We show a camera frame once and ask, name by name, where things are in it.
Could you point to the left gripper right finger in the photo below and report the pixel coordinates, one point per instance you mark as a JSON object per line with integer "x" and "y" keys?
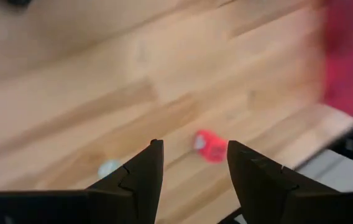
{"x": 263, "y": 199}

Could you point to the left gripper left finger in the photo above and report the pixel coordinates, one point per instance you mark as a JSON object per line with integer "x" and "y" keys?
{"x": 126, "y": 205}

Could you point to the mint green small case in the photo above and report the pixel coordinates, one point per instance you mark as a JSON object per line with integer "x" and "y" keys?
{"x": 108, "y": 168}

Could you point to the pink small case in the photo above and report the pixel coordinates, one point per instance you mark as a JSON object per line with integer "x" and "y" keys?
{"x": 212, "y": 147}

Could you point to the pink plastic bin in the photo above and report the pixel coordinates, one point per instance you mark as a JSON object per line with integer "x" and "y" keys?
{"x": 347, "y": 62}

